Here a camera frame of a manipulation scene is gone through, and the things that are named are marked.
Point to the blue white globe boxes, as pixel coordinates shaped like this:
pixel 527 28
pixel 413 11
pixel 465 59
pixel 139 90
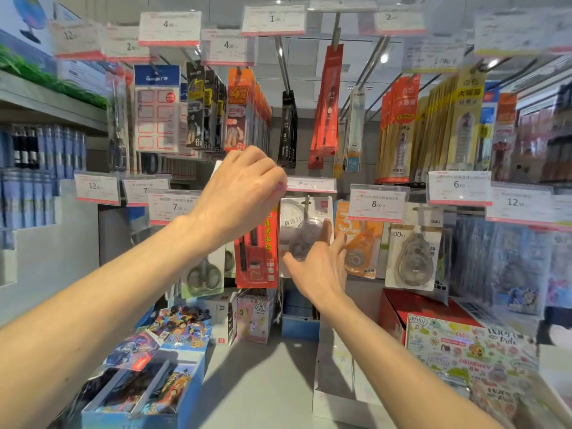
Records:
pixel 27 22

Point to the person's left hand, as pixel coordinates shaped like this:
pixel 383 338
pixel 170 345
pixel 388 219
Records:
pixel 241 196

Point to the white heart-top box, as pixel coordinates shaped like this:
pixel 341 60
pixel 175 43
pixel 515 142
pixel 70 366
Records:
pixel 561 335

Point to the row of black pen packs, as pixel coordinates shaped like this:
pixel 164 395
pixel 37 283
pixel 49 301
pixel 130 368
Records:
pixel 561 147

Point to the purple card pack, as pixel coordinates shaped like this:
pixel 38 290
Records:
pixel 134 352

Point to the small white boxes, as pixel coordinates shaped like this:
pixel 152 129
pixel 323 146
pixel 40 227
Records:
pixel 223 321

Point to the stack of red pen packs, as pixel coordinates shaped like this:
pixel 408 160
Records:
pixel 259 263

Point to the open white cardboard box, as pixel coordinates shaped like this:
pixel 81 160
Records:
pixel 335 375

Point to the stack of blue flat packs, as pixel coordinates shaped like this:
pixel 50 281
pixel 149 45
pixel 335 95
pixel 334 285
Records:
pixel 299 308

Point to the row of clear sticker bags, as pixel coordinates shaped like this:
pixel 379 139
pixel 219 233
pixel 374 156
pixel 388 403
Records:
pixel 505 263

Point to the row of red slim packs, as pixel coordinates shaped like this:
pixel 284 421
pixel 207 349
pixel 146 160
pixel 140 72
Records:
pixel 328 107

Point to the row of black ink packs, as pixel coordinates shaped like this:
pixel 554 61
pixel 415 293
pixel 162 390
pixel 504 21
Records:
pixel 287 134

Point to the green correction tape pack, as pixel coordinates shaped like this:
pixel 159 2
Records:
pixel 383 254

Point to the blue cartoon card box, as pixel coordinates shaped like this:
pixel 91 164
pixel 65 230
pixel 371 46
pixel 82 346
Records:
pixel 183 326

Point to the row of black yellow packs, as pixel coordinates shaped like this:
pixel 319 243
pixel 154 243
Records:
pixel 196 116

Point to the blue card tray box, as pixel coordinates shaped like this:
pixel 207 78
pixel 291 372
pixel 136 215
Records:
pixel 143 388

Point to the stack of printed sticker bags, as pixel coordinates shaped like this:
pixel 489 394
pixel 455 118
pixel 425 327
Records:
pixel 505 406

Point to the rack of assorted pens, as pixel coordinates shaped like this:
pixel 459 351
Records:
pixel 35 183

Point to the white slim pack blue label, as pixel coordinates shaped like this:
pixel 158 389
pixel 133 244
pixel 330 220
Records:
pixel 355 134

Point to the person's left forearm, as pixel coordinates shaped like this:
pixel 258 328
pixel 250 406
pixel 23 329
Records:
pixel 89 326

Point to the green card scissors pack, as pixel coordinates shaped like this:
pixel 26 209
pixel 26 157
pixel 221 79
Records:
pixel 203 277

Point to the person's right forearm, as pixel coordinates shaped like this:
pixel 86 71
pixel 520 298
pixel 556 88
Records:
pixel 393 375

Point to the white label sticker pack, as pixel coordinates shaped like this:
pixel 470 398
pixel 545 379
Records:
pixel 156 120

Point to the orange correction tape pack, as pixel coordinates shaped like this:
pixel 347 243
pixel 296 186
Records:
pixel 362 259

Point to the red cardboard box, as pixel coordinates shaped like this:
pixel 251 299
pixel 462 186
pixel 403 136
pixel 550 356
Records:
pixel 415 308

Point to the white printed sticker box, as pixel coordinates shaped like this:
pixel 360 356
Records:
pixel 464 348

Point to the person's right hand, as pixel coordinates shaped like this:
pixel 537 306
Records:
pixel 321 277

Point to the small patterned box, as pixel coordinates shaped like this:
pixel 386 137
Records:
pixel 254 317

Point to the row of blue-topped packs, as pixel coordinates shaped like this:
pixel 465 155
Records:
pixel 487 120

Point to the row of orange-topped packs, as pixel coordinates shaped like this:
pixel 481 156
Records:
pixel 505 138

